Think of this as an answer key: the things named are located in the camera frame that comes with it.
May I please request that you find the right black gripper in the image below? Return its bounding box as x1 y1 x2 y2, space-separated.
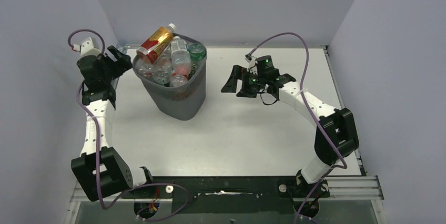
221 65 266 98

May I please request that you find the green tinted bottle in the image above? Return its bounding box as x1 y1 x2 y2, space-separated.
188 43 207 62

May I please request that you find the pink blue label bottle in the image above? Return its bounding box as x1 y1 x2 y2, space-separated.
170 36 191 76

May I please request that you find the grey ribbed waste bin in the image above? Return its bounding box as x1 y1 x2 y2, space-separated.
133 34 207 120

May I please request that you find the plain clear bottle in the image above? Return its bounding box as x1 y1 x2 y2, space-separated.
137 57 173 85

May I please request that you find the red yellow label bottle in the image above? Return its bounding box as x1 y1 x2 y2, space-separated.
136 23 176 64

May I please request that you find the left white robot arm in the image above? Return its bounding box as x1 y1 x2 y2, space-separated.
71 46 153 201

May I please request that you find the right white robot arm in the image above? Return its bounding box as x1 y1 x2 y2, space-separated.
221 55 359 196

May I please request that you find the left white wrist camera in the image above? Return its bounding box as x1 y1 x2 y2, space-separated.
80 37 101 57

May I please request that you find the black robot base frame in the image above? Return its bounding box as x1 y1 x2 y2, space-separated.
126 176 330 219

